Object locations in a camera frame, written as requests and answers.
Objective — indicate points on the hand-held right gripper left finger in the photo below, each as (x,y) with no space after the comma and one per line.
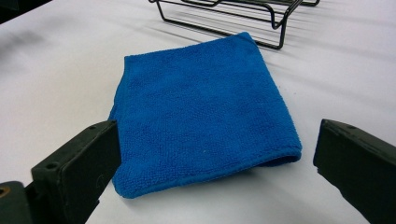
(77,174)

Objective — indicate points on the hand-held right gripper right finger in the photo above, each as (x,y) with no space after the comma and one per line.
(358,168)

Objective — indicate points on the blue microfibre cloth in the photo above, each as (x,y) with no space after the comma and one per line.
(202,118)

